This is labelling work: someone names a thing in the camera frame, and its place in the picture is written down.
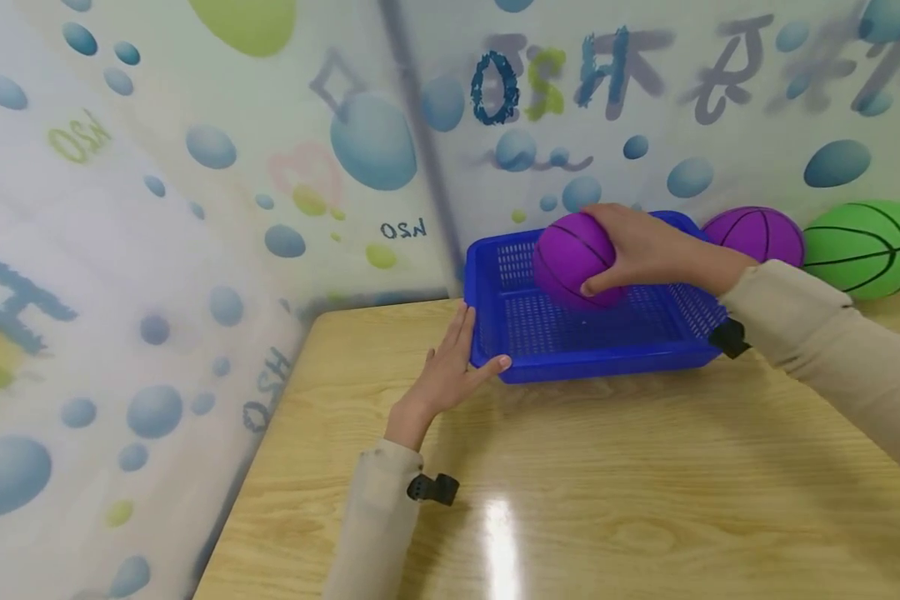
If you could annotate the person's right fingers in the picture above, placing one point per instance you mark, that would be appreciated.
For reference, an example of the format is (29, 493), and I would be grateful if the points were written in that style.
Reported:
(604, 218)

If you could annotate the purple rubber ball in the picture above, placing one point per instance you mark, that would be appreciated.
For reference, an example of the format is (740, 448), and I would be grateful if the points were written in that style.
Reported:
(566, 258)
(757, 236)

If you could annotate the person's left forearm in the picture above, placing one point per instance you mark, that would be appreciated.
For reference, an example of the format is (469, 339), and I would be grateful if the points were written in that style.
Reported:
(375, 533)

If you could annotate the person's left hand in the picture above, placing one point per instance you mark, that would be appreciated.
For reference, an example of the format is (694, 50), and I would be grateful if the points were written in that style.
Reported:
(439, 387)

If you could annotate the person's right forearm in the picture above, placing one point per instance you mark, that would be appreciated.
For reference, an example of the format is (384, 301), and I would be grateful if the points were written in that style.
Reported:
(847, 350)

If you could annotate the black wrist band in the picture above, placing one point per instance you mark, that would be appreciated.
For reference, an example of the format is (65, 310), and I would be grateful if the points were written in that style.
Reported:
(730, 339)
(433, 489)

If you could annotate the blue plastic basket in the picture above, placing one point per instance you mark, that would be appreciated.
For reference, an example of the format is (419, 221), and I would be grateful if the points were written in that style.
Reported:
(562, 354)

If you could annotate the person's left fingers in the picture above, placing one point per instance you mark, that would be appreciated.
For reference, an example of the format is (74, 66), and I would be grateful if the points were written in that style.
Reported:
(457, 342)

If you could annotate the person's right hand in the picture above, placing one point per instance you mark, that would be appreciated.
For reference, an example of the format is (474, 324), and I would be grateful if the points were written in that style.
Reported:
(660, 254)

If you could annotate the person's right thumb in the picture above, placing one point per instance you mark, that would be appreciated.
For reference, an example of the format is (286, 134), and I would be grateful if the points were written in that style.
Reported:
(606, 283)

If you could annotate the person's left thumb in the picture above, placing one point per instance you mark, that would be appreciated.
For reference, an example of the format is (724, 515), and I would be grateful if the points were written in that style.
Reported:
(491, 369)

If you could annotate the green rubber ball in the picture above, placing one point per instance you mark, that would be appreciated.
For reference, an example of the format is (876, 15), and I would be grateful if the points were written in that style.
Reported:
(866, 250)

